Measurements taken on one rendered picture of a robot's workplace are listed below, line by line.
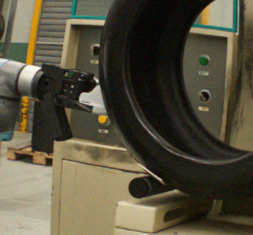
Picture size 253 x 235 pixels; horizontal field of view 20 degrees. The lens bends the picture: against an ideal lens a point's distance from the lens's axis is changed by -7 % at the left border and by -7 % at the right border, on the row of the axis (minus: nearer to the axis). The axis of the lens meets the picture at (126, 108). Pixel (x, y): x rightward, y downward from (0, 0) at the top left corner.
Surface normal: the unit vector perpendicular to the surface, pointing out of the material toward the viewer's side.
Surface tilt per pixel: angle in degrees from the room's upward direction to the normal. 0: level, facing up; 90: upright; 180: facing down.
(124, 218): 90
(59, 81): 90
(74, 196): 90
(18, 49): 90
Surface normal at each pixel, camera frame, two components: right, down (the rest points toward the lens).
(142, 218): -0.45, 0.00
